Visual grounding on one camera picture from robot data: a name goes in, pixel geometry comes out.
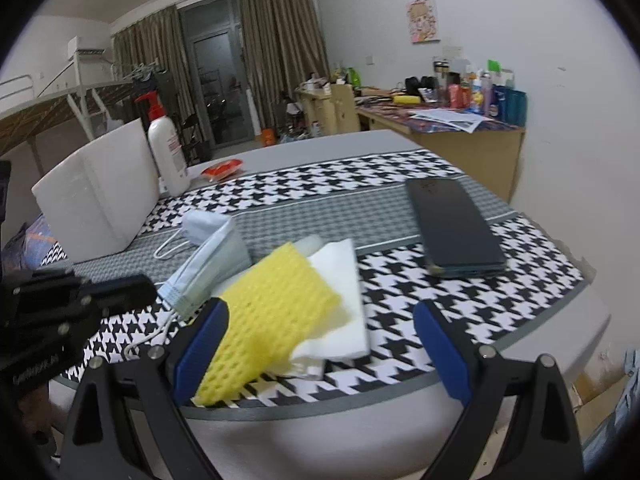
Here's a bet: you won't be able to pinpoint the white air conditioner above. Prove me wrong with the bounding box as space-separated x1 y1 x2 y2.
65 36 113 64

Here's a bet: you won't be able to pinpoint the white metal bunk bed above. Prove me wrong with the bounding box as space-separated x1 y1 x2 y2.
0 57 166 161

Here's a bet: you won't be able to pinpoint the black smartphone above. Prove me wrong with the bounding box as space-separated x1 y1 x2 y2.
404 177 508 278

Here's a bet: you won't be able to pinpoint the glass balcony door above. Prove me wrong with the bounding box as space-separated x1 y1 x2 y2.
177 0 256 148

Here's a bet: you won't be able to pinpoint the printed paper sheets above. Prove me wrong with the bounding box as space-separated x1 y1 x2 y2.
407 107 485 134

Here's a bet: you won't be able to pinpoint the black folding chair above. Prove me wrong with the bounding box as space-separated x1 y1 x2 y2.
181 112 213 161

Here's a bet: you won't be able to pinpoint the blue face mask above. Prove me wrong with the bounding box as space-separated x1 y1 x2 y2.
125 210 253 361

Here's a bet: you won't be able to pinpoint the houndstooth table cloth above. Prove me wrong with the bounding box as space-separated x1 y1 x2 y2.
37 147 591 408

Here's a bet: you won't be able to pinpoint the pink cartoon wall poster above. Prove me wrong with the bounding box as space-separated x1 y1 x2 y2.
406 0 441 44

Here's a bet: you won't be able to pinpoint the white red-pump lotion bottle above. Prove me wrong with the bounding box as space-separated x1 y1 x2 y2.
134 91 192 197

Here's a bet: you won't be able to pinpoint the row of toiletry bottles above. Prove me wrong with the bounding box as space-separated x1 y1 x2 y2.
432 57 528 127

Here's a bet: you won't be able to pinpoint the white foam box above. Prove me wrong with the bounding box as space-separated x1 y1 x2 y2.
31 117 162 264

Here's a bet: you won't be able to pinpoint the yellow sponge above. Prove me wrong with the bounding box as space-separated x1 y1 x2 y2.
192 241 353 407

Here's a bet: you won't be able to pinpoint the wooden desk with printed mat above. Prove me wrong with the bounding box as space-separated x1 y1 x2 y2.
356 95 526 202

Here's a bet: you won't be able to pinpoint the person's blue jeans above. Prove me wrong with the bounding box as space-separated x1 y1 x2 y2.
582 347 640 461

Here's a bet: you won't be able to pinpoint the red snack packet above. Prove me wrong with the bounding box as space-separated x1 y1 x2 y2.
201 158 244 181

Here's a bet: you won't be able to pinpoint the white translucent bottle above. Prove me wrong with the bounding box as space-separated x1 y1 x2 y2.
295 234 333 256

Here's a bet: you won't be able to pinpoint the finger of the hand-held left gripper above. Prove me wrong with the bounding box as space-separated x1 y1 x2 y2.
75 273 159 318

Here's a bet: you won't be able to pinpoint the blue plaid quilt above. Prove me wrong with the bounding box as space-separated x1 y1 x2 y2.
0 215 57 272

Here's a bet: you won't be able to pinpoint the brown curtain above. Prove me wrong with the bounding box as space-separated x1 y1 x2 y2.
236 0 331 133
112 5 187 161

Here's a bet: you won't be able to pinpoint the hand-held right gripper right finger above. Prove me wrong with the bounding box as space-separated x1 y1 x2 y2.
412 300 586 480

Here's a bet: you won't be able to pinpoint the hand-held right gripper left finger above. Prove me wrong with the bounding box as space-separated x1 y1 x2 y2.
59 297 231 480

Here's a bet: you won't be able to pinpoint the cluttered wooden desk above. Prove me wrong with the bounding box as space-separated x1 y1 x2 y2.
295 82 361 137

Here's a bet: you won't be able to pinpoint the wooden smiley chair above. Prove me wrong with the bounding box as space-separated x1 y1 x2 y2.
330 83 361 134

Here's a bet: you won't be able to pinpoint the white paper tissue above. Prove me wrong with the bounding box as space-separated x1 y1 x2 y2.
290 238 372 380

